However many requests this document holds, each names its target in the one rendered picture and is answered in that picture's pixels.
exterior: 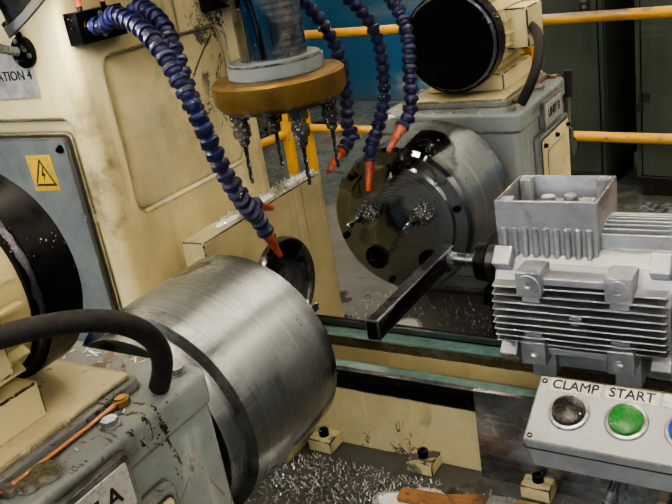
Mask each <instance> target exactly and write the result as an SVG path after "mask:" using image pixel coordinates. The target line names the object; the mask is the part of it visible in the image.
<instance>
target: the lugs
mask: <svg viewBox="0 0 672 504"><path fill-rule="evenodd" d="M514 261H515V250H514V248H513V247H512V246H506V245H495V247H494V252H493V257H492V265H493V266H494V267H495V268H496V269H497V270H513V267H514ZM649 275H650V278H651V279H652V280H662V281H672V254H665V253H651V257H650V265H649ZM500 353H501V354H502V355H503V356H504V357H505V358H509V359H517V360H521V359H522V355H521V343H520V342H512V341H503V340H502V343H501V348H500ZM651 372H652V374H653V376H654V377H661V378H669V379H672V357H667V359H663V358H654V357H652V362H651Z"/></svg>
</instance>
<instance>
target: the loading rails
mask: <svg viewBox="0 0 672 504"><path fill-rule="evenodd" d="M316 315H317V316H318V318H319V319H320V321H321V323H322V325H323V327H324V328H325V329H326V330H327V335H328V337H329V340H330V342H331V345H332V349H333V352H334V356H335V361H336V369H337V385H336V392H335V396H334V399H333V402H332V404H331V406H330V408H329V410H328V412H327V413H326V414H325V416H324V417H323V418H322V419H321V420H320V421H319V422H318V423H317V425H316V426H315V427H314V428H313V429H312V430H311V434H312V435H311V436H310V437H309V438H308V443H309V448H310V449H311V450H315V451H319V452H323V453H328V454H333V452H334V451H335V450H336V449H337V448H338V447H339V445H340V444H341V443H342V442H346V443H351V444H356V445H360V446H365V447H370V448H374V449H379V450H384V451H388V452H393V453H397V454H402V455H407V456H409V457H408V458H407V459H406V466H407V471H408V472H412V473H416V474H421V475H425V476H429V477H433V476H434V475H435V473H436V472H437V470H438V469H439V467H440V466H441V464H442V463H444V464H449V465H453V466H458V467H462V468H467V469H472V470H476V471H481V472H482V476H483V477H488V478H492V479H497V480H501V481H506V482H510V483H515V484H520V496H521V497H522V498H526V499H531V500H535V501H540V502H544V503H548V504H549V503H551V501H552V499H553V497H554V495H555V493H561V494H565V495H570V496H575V497H579V498H584V499H588V500H593V501H597V502H602V500H603V497H604V495H605V492H606V490H607V487H608V485H609V483H610V480H608V479H603V478H598V477H593V476H588V475H584V474H579V473H574V472H569V471H564V470H559V469H554V468H549V467H544V466H539V465H535V464H534V463H533V462H532V459H531V457H530V455H529V452H528V450H527V448H525V447H524V441H523V437H524V433H525V430H526V426H527V423H528V419H529V416H530V412H531V409H532V405H533V402H534V398H535V395H536V391H537V388H538V385H539V381H540V378H541V377H542V375H535V374H533V364H527V363H522V359H521V360H517V359H509V358H505V357H504V356H503V355H502V354H501V353H500V348H501V343H502V340H497V337H498V336H489V335H481V334H473V333H465V332H457V331H449V330H441V329H432V328H424V327H416V326H408V325H400V324H396V325H395V326H394V327H393V328H392V329H391V330H390V331H389V332H388V333H387V334H386V335H385V336H384V338H383V339H382V340H381V341H377V340H370V339H368V336H367V330H366V324H365V320H359V319H351V318H343V317H335V316H327V315H319V314H316ZM554 378H561V379H567V380H574V381H581V382H588V383H595V384H602V385H609V386H616V387H623V388H630V389H637V390H643V391H650V392H657V393H664V394H671V395H672V379H669V378H661V377H654V376H653V374H652V373H646V378H645V381H644V384H643V386H642V388H641V389H640V388H633V387H625V386H618V385H616V380H615V375H614V374H608V373H607V372H603V371H595V370H587V369H579V368H571V367H562V369H561V370H560V372H559V374H558V376H557V377H554Z"/></svg>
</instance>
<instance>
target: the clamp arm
mask: <svg viewBox="0 0 672 504"><path fill-rule="evenodd" d="M450 253H456V252H454V246H453V245H445V244H443V245H442V246H441V247H440V248H439V249H438V250H436V251H435V252H434V253H433V254H432V255H431V256H430V257H429V258H428V259H427V260H426V261H425V262H424V263H423V264H422V265H421V266H419V267H418V268H417V270H416V271H415V272H414V273H413V274H412V275H411V276H410V277H409V278H408V279H407V280H406V281H405V282H404V283H403V284H402V285H401V286H400V287H399V288H397V289H396V290H395V291H394V292H393V293H392V294H391V295H390V296H389V297H388V298H387V299H386V300H385V301H384V302H383V303H382V304H381V305H380V306H379V307H378V308H377V309H376V310H375V311H374V312H373V313H370V314H369V315H368V316H367V319H366V320H365V324H366V330H367V336H368V339H370V340H377V341H381V340H382V339H383V338H384V336H385V335H386V334H387V333H388V332H389V331H390V330H391V329H392V328H393V327H394V326H395V325H396V324H397V323H398V322H399V321H400V320H401V319H402V318H403V317H404V315H405V314H406V313H407V312H408V311H409V310H410V309H411V308H412V307H413V306H414V305H415V304H416V303H417V302H418V301H419V300H420V299H421V298H422V297H423V296H424V295H425V293H426V292H427V291H428V290H429V289H430V288H431V287H432V286H433V285H434V284H435V283H436V282H437V281H438V280H439V279H440V278H441V277H442V276H443V275H444V274H445V272H446V271H447V270H448V269H449V268H451V267H452V266H453V265H454V263H453V261H449V262H448V257H449V259H453V257H454V256H453V255H451V254H450ZM449 254H450V255H449ZM449 264H450V265H449Z"/></svg>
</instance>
